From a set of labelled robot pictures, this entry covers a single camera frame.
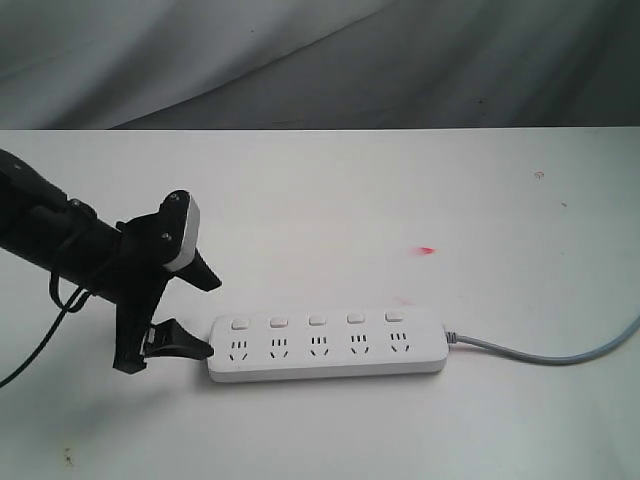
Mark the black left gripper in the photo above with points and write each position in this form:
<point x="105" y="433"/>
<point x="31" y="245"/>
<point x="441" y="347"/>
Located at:
<point x="141" y="281"/>

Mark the white five-outlet power strip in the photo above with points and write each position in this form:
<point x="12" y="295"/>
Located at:
<point x="318" y="344"/>

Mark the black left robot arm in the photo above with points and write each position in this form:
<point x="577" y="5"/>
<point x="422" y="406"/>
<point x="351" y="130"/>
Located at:
<point x="64" y="236"/>

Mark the grey backdrop cloth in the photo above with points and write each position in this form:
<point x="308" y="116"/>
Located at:
<point x="318" y="64"/>

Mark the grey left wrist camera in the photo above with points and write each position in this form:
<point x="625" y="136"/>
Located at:
<point x="178" y="220"/>

